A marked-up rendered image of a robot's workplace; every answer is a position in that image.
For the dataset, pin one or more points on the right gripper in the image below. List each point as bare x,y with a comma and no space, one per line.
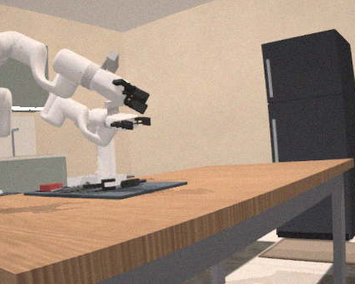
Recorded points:
105,83

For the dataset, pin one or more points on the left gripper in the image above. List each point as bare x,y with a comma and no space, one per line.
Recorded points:
128,121

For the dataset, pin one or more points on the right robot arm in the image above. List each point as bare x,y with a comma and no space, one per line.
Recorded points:
72,69

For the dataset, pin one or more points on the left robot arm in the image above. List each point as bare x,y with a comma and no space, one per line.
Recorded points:
88,121

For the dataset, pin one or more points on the red rectangular block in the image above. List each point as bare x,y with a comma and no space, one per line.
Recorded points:
49,187

